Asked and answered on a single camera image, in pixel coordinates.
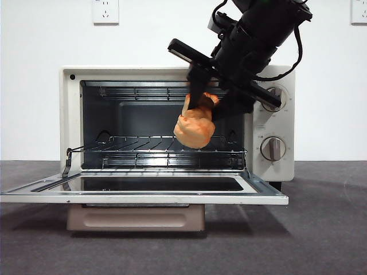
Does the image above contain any orange-brown bread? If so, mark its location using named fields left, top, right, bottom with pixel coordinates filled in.
left=173, top=92, right=221, bottom=150

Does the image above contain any beige oven knob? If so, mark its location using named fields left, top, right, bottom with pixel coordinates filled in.
left=260, top=87, right=287, bottom=113
left=260, top=136, right=287, bottom=162

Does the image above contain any white Toshiba toaster oven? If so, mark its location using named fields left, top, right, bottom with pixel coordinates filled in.
left=59, top=65, right=296, bottom=191

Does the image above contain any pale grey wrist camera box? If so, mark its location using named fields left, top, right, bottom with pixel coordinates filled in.
left=206, top=13, right=223, bottom=34

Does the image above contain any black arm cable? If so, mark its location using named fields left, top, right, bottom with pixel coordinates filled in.
left=253, top=24, right=304, bottom=81
left=212, top=0, right=230, bottom=18

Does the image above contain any metal wire oven rack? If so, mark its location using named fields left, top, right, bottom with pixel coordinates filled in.
left=83, top=136, right=248, bottom=153

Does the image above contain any white wall socket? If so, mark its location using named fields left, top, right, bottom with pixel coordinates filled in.
left=351, top=0, right=367, bottom=25
left=92, top=0, right=120, bottom=25

